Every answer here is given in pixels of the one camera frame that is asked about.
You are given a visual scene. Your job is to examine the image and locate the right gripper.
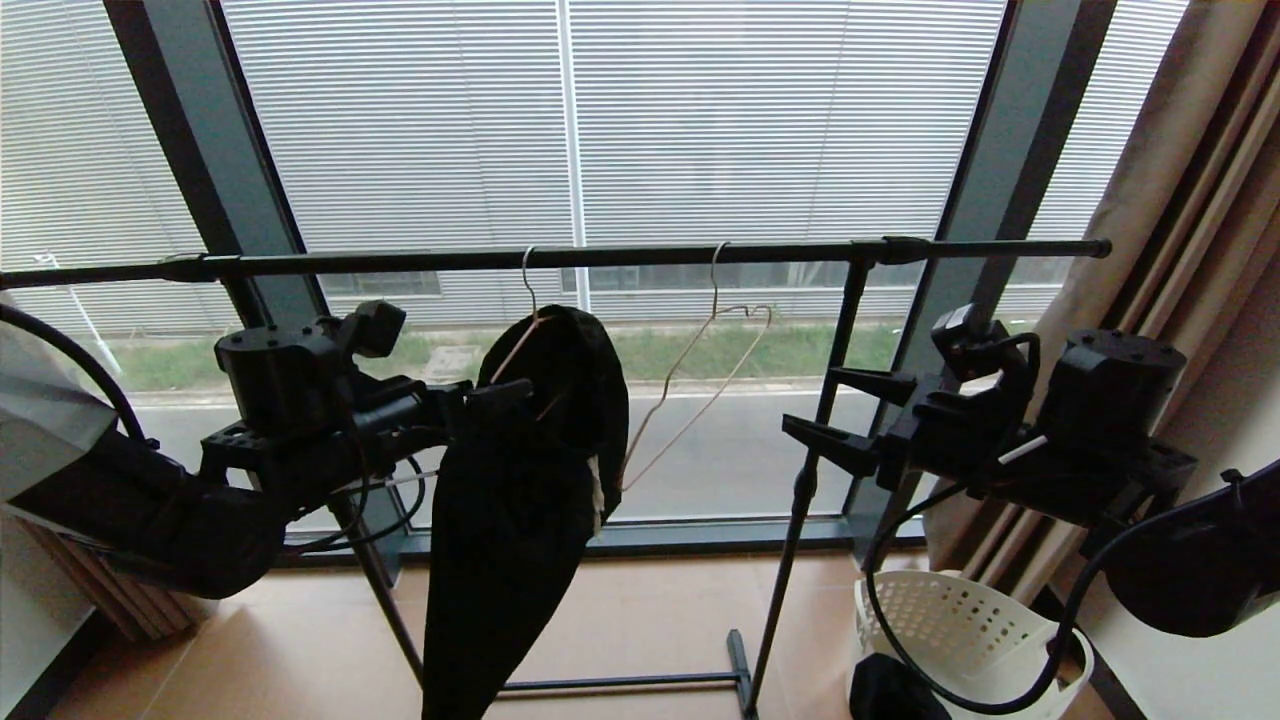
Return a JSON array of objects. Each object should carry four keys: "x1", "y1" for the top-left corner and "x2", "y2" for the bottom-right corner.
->
[{"x1": 781, "y1": 366, "x2": 1041, "y2": 493}]

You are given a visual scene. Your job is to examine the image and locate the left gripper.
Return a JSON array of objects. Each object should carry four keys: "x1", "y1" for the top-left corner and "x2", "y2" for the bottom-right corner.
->
[{"x1": 350, "y1": 375, "x2": 478, "y2": 451}]

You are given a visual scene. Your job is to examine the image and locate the pink clothes hanger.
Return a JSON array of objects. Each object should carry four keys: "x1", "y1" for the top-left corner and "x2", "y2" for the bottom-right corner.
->
[
  {"x1": 620, "y1": 240, "x2": 774, "y2": 493},
  {"x1": 488, "y1": 245, "x2": 566, "y2": 421}
]

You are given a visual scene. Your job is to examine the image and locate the black garment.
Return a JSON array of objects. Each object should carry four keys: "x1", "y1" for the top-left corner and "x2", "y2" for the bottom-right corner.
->
[
  {"x1": 420, "y1": 303, "x2": 631, "y2": 720},
  {"x1": 848, "y1": 652, "x2": 953, "y2": 720}
]

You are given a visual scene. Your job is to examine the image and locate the white laundry basket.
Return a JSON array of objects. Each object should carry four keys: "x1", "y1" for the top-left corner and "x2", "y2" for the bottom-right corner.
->
[{"x1": 853, "y1": 570, "x2": 1096, "y2": 720}]

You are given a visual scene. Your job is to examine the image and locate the black clothes rack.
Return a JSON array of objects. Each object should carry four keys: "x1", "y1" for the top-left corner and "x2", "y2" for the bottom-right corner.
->
[{"x1": 0, "y1": 237, "x2": 1113, "y2": 719}]

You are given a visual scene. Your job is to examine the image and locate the window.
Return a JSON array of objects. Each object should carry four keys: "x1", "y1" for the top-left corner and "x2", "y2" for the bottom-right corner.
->
[{"x1": 0, "y1": 0, "x2": 1196, "y2": 556}]

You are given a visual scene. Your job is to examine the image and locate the beige curtain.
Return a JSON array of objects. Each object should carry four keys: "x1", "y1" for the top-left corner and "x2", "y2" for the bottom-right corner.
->
[
  {"x1": 15, "y1": 515, "x2": 216, "y2": 643},
  {"x1": 925, "y1": 0, "x2": 1280, "y2": 611}
]

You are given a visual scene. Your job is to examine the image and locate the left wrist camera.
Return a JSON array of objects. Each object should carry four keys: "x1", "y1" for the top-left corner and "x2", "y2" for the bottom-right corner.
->
[{"x1": 340, "y1": 298, "x2": 409, "y2": 361}]

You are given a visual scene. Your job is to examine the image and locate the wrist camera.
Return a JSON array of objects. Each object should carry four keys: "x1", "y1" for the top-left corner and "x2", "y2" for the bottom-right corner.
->
[
  {"x1": 340, "y1": 298, "x2": 409, "y2": 361},
  {"x1": 930, "y1": 303, "x2": 1043, "y2": 391}
]

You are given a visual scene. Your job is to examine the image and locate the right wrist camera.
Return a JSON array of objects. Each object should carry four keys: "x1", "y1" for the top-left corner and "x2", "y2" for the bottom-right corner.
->
[{"x1": 930, "y1": 303, "x2": 1043, "y2": 391}]

